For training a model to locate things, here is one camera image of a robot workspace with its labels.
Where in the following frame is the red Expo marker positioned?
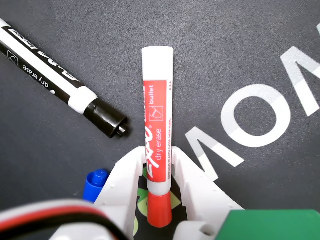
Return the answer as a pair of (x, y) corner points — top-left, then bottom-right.
(141, 46), (175, 229)

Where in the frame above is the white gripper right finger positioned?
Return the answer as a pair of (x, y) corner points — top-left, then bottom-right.
(170, 146), (246, 226)

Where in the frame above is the dark grey printed mat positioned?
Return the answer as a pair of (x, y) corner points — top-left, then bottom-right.
(0, 0), (320, 240)

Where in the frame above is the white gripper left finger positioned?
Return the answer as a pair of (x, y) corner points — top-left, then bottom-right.
(93, 146), (149, 240)

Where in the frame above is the red and black servo cable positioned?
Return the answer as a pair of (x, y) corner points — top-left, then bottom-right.
(0, 198), (131, 240)

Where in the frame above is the black Expo marker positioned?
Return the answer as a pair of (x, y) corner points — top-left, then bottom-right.
(0, 16), (130, 139)

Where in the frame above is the blue Expo marker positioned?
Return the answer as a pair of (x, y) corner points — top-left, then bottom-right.
(82, 168), (110, 204)

